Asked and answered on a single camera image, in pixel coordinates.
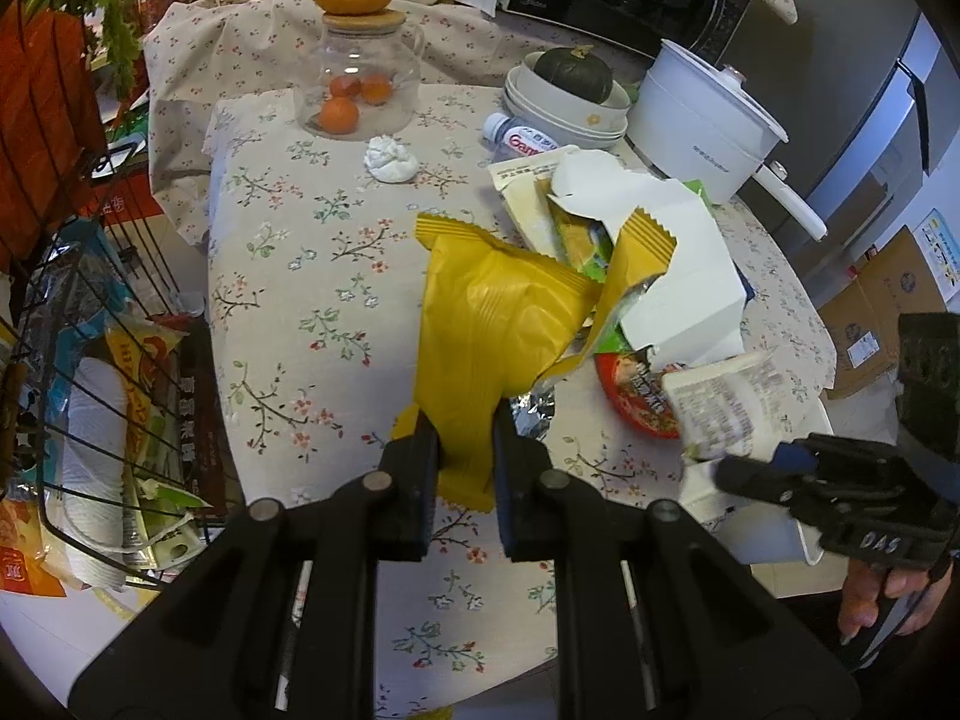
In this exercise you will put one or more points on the orange snack packet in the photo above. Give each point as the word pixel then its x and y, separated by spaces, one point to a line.
pixel 22 555

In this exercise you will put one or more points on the cardboard box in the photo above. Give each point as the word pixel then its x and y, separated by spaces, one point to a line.
pixel 877 322

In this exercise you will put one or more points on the yellow noodle packet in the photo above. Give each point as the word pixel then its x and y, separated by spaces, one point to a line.
pixel 146 405

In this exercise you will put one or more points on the brown snack packet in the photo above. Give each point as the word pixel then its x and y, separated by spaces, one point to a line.
pixel 206 420

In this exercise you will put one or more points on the white bowl with duck print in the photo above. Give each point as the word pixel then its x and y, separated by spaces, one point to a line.
pixel 577 111

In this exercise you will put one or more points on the grey refrigerator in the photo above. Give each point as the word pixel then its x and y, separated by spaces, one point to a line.
pixel 862 127

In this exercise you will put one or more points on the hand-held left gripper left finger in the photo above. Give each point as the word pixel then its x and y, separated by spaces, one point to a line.
pixel 418 484

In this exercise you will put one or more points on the glass jar with wooden lid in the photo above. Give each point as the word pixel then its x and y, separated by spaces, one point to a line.
pixel 360 52

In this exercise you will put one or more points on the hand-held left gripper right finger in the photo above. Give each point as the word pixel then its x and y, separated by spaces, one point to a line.
pixel 511 491

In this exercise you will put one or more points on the dark green pumpkin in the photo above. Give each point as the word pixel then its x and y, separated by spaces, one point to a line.
pixel 574 75

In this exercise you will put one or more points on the white paper towel roll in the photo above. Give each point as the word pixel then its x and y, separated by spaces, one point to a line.
pixel 94 465

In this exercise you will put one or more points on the person's right hand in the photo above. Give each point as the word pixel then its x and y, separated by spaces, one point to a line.
pixel 870 604

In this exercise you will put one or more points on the crumpled white tissue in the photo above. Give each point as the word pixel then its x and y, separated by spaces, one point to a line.
pixel 390 159

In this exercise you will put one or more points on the torn white paper box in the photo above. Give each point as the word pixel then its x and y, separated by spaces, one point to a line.
pixel 675 255

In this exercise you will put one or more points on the white plastic container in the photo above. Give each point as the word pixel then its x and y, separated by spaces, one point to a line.
pixel 742 532

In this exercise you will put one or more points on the yellow snack wrapper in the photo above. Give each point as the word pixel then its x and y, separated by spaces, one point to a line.
pixel 487 315

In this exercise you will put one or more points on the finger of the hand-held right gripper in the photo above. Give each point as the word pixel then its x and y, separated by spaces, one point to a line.
pixel 802 454
pixel 757 476

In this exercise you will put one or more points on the clear plastic water bottle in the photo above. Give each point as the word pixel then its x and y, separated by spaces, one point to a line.
pixel 517 139

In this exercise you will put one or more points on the orange cloth bag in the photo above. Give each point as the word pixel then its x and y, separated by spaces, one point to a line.
pixel 41 105

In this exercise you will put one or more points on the white printed carton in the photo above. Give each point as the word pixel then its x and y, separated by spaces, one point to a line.
pixel 720 401

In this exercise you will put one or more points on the floral tablecloth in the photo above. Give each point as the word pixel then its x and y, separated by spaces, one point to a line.
pixel 225 45
pixel 315 277

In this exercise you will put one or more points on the green snack packet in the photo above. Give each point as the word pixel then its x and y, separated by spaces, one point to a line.
pixel 596 261

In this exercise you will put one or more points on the silver foil wrapper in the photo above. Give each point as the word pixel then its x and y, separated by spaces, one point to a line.
pixel 534 412

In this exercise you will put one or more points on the green plant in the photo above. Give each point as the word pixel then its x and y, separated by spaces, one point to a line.
pixel 112 22

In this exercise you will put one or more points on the white electric cooking pot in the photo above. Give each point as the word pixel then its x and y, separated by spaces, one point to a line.
pixel 697 120

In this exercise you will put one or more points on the small orange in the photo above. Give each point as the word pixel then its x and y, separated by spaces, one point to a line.
pixel 343 85
pixel 376 88
pixel 339 115

